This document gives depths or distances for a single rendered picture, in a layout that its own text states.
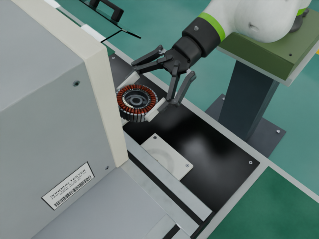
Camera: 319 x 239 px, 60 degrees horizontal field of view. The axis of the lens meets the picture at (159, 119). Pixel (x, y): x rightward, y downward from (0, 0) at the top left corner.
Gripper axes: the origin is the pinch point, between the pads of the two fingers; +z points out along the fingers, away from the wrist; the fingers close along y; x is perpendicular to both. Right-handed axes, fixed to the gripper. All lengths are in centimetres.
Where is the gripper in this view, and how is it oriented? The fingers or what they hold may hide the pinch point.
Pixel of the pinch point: (137, 100)
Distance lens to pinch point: 72.8
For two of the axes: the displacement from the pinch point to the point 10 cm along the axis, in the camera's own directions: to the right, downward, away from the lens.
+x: -2.8, -3.2, -9.1
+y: -6.5, -6.4, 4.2
